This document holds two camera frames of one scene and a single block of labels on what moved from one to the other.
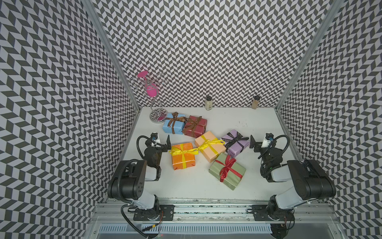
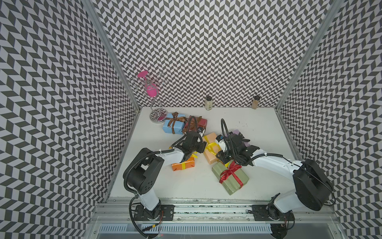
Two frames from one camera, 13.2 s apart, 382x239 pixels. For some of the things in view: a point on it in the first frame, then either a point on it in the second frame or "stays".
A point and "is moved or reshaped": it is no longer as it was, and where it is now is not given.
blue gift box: [178, 126] stays
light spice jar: [209, 103] stays
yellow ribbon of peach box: [195, 151] is moved or reshaped
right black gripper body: [265, 161] → [227, 156]
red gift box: [195, 126] stays
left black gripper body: [163, 148] → [199, 147]
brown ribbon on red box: [193, 122] stays
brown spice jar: [255, 102] stays
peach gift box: [209, 146] stays
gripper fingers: [268, 137] → [220, 140]
